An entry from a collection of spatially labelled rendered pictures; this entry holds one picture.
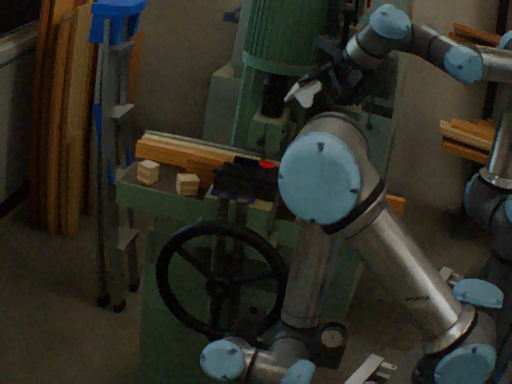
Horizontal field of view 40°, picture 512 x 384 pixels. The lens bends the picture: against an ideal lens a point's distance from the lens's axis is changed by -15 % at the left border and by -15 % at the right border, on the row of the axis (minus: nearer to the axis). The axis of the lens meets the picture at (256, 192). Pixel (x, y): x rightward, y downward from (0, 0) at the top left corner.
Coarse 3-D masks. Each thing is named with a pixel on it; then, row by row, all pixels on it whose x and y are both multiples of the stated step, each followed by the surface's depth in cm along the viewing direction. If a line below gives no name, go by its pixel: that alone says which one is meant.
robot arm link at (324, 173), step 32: (320, 128) 116; (352, 128) 119; (288, 160) 112; (320, 160) 110; (352, 160) 110; (288, 192) 113; (320, 192) 111; (352, 192) 110; (384, 192) 114; (320, 224) 113; (352, 224) 113; (384, 224) 114; (384, 256) 115; (416, 256) 116; (384, 288) 119; (416, 288) 116; (448, 288) 119; (416, 320) 118; (448, 320) 117; (480, 320) 119; (448, 352) 117; (480, 352) 114
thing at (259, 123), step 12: (288, 108) 195; (252, 120) 184; (264, 120) 184; (276, 120) 185; (288, 120) 195; (252, 132) 185; (264, 132) 184; (276, 132) 184; (252, 144) 186; (264, 144) 185; (276, 144) 185
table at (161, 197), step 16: (144, 160) 196; (128, 176) 186; (160, 176) 189; (176, 176) 191; (128, 192) 184; (144, 192) 183; (160, 192) 182; (176, 192) 183; (144, 208) 184; (160, 208) 184; (176, 208) 183; (192, 208) 182; (288, 224) 179; (192, 240) 174; (208, 240) 173; (272, 240) 176; (288, 240) 181; (256, 256) 173; (352, 256) 179
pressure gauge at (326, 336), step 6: (330, 324) 182; (336, 324) 181; (342, 324) 182; (324, 330) 181; (330, 330) 181; (336, 330) 180; (342, 330) 180; (324, 336) 182; (330, 336) 181; (336, 336) 181; (342, 336) 181; (324, 342) 182; (330, 342) 182; (336, 342) 182; (342, 342) 181; (330, 348) 185
